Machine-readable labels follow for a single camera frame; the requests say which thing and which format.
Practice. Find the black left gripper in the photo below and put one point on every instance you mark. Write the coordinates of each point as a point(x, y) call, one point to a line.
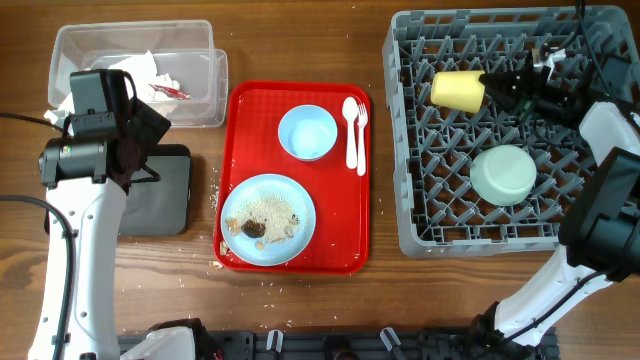
point(149, 124)

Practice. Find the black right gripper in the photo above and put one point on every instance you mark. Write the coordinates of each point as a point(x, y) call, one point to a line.
point(520, 89)

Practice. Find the yellow plastic cup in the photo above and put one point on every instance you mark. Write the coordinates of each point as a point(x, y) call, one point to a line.
point(460, 90)

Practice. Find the red ketchup packet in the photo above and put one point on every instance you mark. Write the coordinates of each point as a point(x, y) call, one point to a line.
point(171, 92)

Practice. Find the mint green bowl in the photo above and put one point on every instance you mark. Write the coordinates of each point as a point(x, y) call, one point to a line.
point(503, 175)

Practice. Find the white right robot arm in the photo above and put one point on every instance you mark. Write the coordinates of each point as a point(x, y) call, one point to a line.
point(598, 239)

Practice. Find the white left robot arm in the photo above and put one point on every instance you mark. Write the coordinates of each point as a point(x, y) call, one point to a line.
point(77, 318)

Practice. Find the grey-blue dishwasher rack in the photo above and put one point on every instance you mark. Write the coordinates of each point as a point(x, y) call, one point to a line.
point(439, 214)

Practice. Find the black rectangular tray bin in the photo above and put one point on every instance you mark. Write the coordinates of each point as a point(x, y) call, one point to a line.
point(160, 208)

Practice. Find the white crumpled paper in bin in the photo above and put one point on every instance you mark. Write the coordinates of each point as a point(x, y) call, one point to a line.
point(144, 72)

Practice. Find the clear plastic bin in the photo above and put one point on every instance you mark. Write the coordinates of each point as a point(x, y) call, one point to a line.
point(182, 48)

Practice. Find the red plastic tray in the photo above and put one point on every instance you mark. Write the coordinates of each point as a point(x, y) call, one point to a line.
point(340, 243)

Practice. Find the white plastic fork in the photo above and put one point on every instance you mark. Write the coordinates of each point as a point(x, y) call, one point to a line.
point(361, 151)

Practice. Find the white plastic spoon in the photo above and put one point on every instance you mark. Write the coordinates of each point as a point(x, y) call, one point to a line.
point(350, 112)

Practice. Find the light blue small saucer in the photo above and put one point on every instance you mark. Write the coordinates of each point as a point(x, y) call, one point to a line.
point(307, 132)

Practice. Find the light blue dinner plate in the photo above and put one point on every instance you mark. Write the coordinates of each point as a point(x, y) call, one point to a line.
point(277, 254)

